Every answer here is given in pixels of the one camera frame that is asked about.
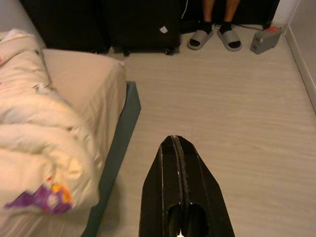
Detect grey slide slipper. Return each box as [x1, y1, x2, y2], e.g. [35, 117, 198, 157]
[216, 26, 243, 52]
[187, 27, 215, 51]

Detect beige sheeted mattress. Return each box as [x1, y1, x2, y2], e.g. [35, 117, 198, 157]
[0, 48, 128, 237]

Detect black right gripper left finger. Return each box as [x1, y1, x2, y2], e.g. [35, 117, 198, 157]
[138, 135, 186, 237]

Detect cream cartoon print quilt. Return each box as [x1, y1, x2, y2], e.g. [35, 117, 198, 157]
[0, 29, 101, 222]

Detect teal bed frame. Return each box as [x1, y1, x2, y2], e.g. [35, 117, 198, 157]
[81, 81, 142, 237]

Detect black suitcase white tag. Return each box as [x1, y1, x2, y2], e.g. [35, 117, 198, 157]
[106, 0, 182, 57]

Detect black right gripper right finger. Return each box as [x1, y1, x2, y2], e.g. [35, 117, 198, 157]
[175, 135, 235, 237]

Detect black floor cable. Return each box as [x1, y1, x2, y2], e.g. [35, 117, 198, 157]
[214, 23, 265, 32]

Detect seated person black socks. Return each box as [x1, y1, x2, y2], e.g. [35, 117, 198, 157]
[190, 0, 241, 49]

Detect grey box red label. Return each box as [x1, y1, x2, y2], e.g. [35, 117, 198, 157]
[250, 26, 283, 54]

